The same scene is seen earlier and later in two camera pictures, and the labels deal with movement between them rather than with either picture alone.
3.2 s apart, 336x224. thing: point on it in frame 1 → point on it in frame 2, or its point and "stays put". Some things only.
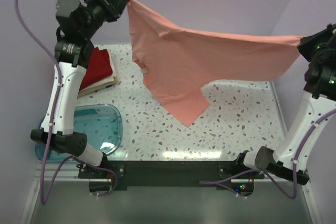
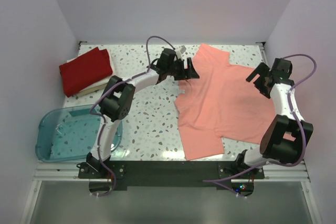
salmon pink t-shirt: x=181 y=61 → x=217 y=100
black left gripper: x=114 y=5 → x=189 y=73
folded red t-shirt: x=99 y=68 stays put
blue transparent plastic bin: x=102 y=124 stays put
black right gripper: x=305 y=45 → x=263 y=70
